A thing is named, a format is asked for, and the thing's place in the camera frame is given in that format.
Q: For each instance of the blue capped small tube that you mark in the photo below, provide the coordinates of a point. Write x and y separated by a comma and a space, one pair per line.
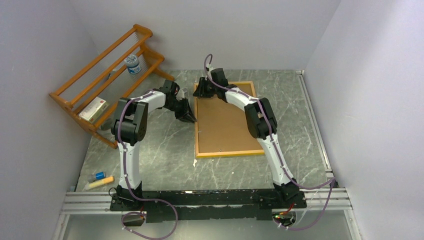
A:
96, 176

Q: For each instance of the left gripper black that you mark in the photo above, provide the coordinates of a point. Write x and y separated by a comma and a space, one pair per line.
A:
186, 114

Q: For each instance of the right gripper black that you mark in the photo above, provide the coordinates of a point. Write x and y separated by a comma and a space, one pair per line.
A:
200, 91

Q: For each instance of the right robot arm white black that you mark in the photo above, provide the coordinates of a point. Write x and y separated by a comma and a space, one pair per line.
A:
261, 123

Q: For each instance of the white red cardboard box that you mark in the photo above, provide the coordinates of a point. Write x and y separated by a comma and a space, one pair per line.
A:
93, 110

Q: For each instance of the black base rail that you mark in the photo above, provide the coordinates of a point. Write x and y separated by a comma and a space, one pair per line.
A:
169, 205

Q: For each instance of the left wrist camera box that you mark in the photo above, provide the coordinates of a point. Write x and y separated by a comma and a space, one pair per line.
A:
181, 94

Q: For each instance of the brown cardboard backing board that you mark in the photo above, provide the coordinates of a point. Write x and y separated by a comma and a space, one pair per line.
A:
222, 122

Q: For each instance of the yellow glue stick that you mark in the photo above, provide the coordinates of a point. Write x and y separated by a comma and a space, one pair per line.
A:
99, 183

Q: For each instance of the orange wooden shelf rack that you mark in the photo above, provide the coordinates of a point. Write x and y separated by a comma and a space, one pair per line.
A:
107, 77

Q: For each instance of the yellow wooden picture frame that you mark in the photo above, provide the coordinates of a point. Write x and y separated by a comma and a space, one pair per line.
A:
228, 154

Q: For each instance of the white blue lidded jar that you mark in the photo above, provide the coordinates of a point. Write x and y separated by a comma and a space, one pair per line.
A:
132, 64

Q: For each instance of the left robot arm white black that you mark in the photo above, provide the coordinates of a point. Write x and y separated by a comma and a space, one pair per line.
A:
129, 128

